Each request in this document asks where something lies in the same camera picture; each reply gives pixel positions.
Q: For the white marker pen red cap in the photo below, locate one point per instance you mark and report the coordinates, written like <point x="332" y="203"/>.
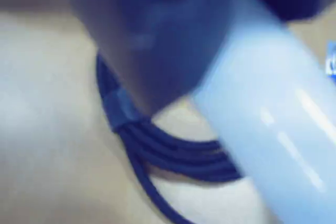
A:
<point x="267" y="103"/>

